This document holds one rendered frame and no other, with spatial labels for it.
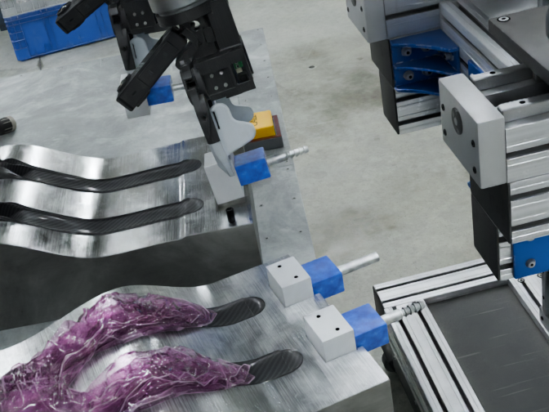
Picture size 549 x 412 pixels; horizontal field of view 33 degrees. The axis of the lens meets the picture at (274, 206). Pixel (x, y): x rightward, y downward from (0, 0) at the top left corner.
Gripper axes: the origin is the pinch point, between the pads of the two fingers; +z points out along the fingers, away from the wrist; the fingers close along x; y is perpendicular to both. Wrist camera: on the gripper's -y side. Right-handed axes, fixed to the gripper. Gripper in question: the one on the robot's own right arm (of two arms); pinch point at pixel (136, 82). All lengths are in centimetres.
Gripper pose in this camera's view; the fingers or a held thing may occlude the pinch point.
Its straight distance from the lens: 144.7
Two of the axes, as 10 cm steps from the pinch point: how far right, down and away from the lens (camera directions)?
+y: 9.8, -1.9, -0.1
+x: -0.9, -5.2, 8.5
